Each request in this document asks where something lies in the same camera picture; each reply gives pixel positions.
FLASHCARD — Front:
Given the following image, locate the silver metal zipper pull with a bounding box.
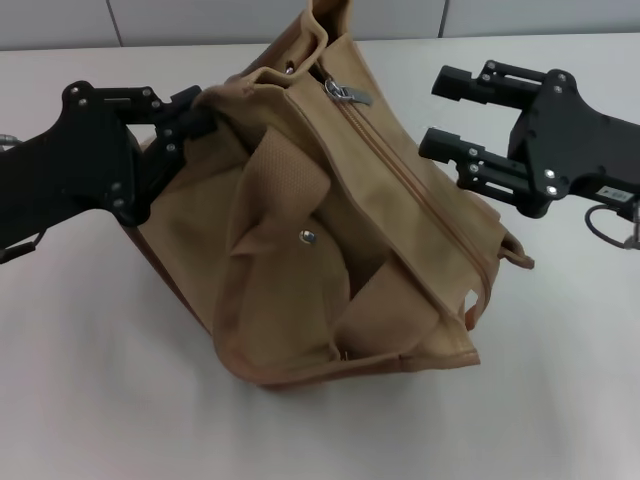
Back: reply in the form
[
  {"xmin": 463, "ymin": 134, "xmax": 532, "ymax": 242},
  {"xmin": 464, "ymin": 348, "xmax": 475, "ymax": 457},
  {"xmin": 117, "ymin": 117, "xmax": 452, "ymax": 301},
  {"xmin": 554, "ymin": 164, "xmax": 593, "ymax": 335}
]
[{"xmin": 323, "ymin": 74, "xmax": 376, "ymax": 109}]

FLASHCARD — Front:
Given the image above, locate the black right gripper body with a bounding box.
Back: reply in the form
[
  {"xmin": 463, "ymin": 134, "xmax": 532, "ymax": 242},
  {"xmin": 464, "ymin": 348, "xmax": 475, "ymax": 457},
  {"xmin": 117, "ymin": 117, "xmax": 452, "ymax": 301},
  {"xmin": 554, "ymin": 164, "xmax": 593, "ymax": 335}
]
[{"xmin": 506, "ymin": 68, "xmax": 640, "ymax": 220}]

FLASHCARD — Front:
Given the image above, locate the right gripper silver plug cable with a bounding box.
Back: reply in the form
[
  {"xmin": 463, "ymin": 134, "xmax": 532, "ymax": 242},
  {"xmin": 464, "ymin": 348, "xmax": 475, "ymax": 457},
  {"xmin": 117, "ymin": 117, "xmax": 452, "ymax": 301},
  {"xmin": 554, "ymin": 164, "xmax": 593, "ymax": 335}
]
[{"xmin": 585, "ymin": 197, "xmax": 640, "ymax": 251}]

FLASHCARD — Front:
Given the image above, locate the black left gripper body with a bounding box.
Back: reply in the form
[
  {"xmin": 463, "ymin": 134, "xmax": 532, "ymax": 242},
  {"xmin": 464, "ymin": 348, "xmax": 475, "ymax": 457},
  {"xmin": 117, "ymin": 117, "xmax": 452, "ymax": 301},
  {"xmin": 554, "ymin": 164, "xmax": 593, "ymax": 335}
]
[{"xmin": 0, "ymin": 79, "xmax": 152, "ymax": 250}]

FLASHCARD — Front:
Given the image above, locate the khaki canvas food bag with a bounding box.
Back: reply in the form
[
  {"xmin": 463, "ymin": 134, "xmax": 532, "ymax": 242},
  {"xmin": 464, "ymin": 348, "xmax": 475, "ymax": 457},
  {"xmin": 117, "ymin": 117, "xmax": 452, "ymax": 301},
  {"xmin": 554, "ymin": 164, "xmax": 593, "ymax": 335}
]
[{"xmin": 127, "ymin": 0, "xmax": 536, "ymax": 389}]

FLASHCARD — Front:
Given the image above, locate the thin dark left wrist cable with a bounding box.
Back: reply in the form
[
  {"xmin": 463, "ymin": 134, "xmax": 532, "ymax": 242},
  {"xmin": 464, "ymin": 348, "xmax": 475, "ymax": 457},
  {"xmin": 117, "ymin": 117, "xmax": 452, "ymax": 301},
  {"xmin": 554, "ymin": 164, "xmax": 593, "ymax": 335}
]
[{"xmin": 0, "ymin": 230, "xmax": 42, "ymax": 265}]

